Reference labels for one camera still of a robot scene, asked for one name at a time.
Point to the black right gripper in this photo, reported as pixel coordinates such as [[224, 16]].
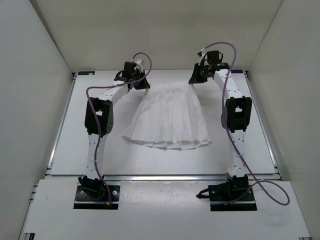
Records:
[[196, 78]]

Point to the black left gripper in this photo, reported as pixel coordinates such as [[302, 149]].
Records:
[[144, 85]]

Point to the white skirt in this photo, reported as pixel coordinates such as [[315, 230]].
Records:
[[169, 117]]

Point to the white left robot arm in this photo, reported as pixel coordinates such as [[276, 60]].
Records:
[[99, 116]]

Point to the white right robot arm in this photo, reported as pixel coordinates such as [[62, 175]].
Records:
[[236, 110]]

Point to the right corner label sticker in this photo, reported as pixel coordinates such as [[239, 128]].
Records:
[[237, 71]]

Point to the corner label sticker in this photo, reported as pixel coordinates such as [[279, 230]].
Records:
[[237, 71], [86, 73]]

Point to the left corner label sticker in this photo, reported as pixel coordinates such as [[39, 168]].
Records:
[[86, 73]]

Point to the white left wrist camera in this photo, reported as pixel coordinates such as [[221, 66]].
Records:
[[139, 64]]

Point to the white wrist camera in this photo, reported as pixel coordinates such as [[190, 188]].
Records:
[[139, 64], [202, 54]]

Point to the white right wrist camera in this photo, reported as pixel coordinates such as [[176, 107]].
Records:
[[202, 54]]

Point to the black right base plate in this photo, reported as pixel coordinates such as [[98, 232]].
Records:
[[223, 199]]

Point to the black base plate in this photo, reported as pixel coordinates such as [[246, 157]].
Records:
[[223, 199], [86, 200]]

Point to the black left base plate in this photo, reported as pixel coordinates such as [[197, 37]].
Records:
[[86, 200]]

